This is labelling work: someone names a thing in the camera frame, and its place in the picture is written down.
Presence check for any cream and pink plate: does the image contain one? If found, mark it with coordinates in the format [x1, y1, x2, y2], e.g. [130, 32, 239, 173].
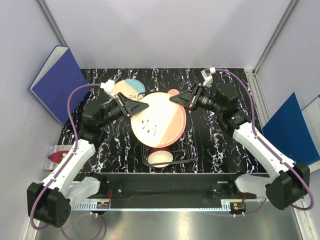
[131, 92, 187, 148]

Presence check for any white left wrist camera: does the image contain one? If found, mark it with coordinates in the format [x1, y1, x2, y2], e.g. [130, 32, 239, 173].
[100, 79, 116, 99]

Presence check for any red floral bowl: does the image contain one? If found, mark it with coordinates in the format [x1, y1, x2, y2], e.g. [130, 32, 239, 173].
[147, 147, 174, 168]

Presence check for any pink plastic cup right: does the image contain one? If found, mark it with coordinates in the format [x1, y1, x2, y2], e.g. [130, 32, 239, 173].
[168, 89, 180, 96]

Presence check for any blue binder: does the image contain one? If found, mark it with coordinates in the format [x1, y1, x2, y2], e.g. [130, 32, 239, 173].
[29, 45, 88, 125]
[262, 93, 320, 172]

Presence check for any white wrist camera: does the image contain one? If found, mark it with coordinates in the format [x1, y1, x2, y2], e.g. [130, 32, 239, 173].
[201, 67, 216, 87]
[100, 79, 116, 99]

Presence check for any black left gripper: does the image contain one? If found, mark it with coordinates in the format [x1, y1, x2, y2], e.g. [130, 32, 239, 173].
[98, 92, 150, 128]

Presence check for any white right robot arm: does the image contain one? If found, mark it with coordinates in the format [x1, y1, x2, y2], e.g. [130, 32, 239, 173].
[170, 82, 311, 210]

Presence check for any cream and blue plate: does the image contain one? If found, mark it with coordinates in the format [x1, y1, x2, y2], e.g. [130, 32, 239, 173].
[112, 79, 146, 101]

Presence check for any blue binder right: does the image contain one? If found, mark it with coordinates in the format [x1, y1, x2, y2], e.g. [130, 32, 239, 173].
[262, 93, 320, 172]

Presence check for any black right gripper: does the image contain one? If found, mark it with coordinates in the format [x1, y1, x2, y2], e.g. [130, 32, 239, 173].
[169, 81, 224, 116]

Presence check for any blue binder left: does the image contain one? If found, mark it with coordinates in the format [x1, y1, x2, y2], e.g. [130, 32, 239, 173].
[29, 45, 88, 125]

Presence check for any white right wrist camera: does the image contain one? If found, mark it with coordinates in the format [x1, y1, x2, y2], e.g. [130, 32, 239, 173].
[201, 67, 216, 87]

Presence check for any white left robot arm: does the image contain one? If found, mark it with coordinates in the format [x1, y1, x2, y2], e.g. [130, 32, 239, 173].
[27, 93, 149, 228]

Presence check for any red picture book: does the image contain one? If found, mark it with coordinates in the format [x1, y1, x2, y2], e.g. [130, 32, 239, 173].
[43, 145, 72, 171]

